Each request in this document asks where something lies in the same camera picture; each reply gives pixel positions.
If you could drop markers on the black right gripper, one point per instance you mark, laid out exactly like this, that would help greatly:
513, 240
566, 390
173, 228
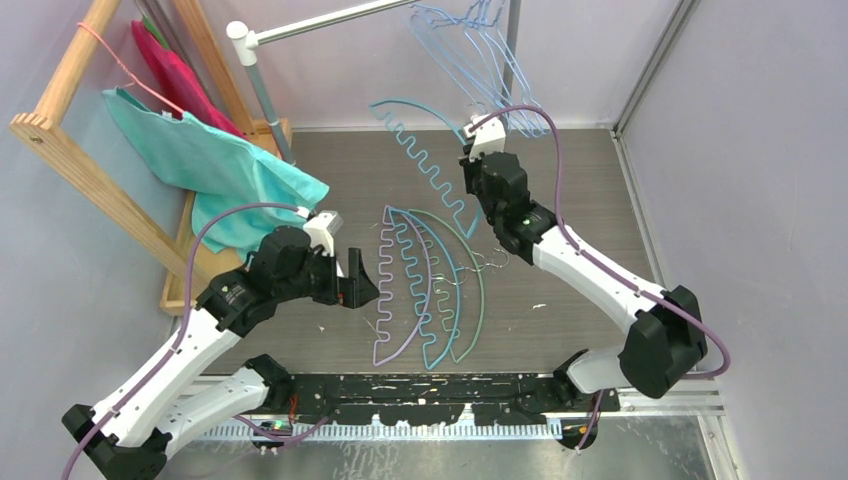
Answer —
470, 167

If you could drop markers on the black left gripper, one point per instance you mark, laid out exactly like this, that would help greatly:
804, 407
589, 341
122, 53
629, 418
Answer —
359, 289

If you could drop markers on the teal wavy plastic hanger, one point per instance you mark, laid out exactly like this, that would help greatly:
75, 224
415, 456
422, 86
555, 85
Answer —
419, 155

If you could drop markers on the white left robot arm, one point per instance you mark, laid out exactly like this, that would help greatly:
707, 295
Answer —
133, 432

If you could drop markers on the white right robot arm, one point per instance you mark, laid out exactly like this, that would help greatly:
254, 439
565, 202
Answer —
663, 333

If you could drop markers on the purple wavy plastic hanger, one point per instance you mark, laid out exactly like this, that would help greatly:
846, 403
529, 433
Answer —
385, 296

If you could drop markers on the teal cloth garment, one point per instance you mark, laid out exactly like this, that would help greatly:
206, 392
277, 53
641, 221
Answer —
225, 172

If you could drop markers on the magenta cloth garment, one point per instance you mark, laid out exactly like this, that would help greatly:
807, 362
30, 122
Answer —
185, 86

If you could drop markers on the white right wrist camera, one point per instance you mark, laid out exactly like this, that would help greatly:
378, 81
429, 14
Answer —
484, 137

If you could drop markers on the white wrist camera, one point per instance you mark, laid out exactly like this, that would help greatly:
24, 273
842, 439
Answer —
484, 137
323, 225

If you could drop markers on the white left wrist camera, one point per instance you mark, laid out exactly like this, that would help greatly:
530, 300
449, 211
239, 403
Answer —
323, 225

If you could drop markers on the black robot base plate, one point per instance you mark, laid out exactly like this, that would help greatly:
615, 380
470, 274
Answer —
441, 407

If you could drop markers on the wooden clothes rack frame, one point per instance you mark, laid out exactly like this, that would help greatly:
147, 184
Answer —
41, 130

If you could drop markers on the metal hanger rail stand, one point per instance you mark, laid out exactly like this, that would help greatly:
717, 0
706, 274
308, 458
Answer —
322, 76

